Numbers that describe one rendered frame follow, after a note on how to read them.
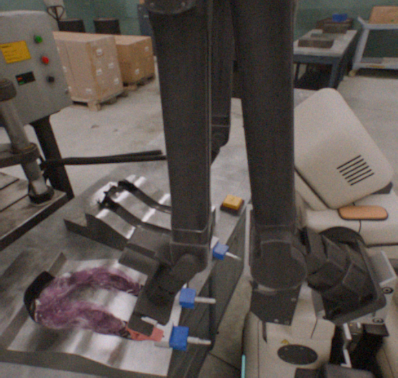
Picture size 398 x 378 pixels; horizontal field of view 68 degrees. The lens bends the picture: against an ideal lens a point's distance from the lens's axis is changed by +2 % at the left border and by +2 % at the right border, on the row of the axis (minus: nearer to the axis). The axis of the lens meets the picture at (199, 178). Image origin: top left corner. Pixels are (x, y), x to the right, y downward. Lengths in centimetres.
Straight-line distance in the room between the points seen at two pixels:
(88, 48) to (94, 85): 49
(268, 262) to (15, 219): 116
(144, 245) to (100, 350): 37
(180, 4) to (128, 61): 511
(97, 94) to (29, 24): 327
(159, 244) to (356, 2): 670
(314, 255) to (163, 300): 28
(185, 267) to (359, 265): 25
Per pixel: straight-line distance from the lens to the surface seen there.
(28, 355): 89
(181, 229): 42
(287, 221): 40
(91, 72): 464
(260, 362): 143
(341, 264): 48
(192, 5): 28
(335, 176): 53
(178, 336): 80
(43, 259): 99
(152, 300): 59
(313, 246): 45
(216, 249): 99
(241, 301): 189
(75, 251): 114
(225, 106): 78
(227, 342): 176
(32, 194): 144
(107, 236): 107
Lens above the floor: 157
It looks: 34 degrees down
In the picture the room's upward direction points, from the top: 2 degrees counter-clockwise
